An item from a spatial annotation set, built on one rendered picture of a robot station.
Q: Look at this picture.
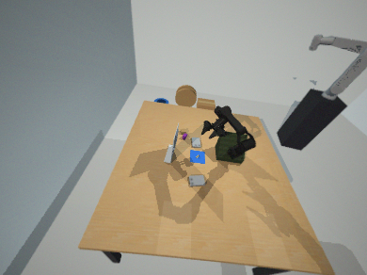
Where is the blue square mat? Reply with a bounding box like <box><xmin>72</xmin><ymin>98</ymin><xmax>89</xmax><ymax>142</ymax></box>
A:
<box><xmin>190</xmin><ymin>150</ymin><xmax>205</xmax><ymax>164</ymax></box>

